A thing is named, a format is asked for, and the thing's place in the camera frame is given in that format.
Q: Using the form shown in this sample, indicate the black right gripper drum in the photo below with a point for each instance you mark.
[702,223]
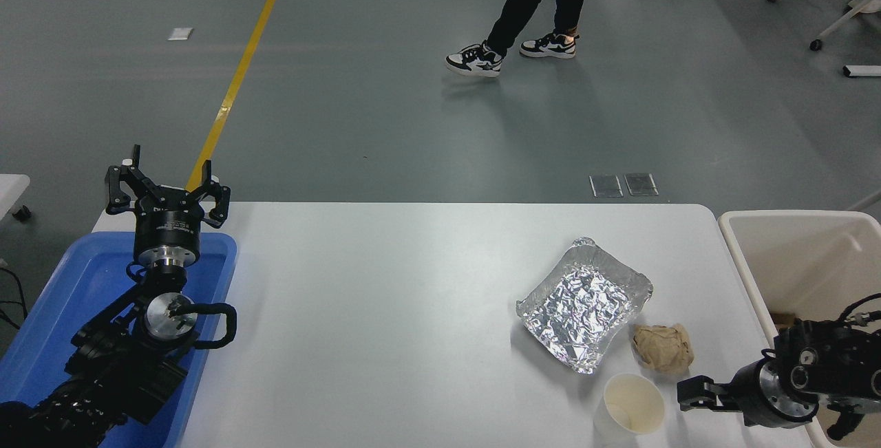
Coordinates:
[747,389]

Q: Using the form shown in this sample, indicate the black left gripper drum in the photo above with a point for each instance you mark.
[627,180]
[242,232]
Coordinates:
[168,224]

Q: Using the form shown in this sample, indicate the white paper cup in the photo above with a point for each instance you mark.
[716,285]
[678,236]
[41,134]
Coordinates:
[633,403]

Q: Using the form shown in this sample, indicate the crumpled tan paper ball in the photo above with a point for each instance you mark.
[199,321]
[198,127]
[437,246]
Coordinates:
[662,348]

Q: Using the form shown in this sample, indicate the blue plastic tray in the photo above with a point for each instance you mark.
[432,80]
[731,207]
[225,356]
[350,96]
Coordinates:
[82,276]

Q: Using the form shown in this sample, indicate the white cart with caster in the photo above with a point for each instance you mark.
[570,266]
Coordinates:
[10,190]

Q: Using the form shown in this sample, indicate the large pale plastic bin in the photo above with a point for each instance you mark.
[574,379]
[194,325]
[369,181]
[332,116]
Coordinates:
[805,255]

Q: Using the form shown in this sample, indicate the crumpled foil tray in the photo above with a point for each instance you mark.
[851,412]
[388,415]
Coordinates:
[581,303]

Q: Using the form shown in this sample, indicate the metal floor plate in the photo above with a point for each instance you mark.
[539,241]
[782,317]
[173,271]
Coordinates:
[641,184]
[606,186]

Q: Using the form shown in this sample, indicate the white bar on floor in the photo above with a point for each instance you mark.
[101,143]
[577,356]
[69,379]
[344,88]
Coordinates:
[862,71]

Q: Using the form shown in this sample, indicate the white chair base with casters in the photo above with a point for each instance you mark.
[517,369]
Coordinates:
[850,14]

